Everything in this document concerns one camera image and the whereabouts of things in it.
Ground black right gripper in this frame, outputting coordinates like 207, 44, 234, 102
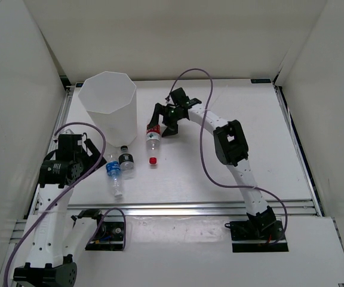
147, 103, 182, 138

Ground red label bottle red cap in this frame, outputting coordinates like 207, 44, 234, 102
146, 124, 161, 166

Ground blue label clear bottle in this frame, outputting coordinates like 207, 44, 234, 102
105, 153, 123, 199

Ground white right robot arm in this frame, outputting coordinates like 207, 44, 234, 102
148, 88, 277, 239

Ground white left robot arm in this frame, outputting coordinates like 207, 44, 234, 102
13, 130, 106, 286

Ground white octagonal plastic bin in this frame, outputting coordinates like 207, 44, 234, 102
78, 71, 137, 147

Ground black label bottle black cap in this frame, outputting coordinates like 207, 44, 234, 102
118, 145, 134, 171

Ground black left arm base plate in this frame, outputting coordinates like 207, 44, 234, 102
85, 221, 125, 251

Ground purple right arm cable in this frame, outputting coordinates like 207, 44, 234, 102
167, 68, 289, 246

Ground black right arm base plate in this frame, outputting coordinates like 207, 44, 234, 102
224, 220, 289, 253

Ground aluminium front rail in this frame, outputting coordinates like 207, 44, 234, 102
67, 200, 321, 216

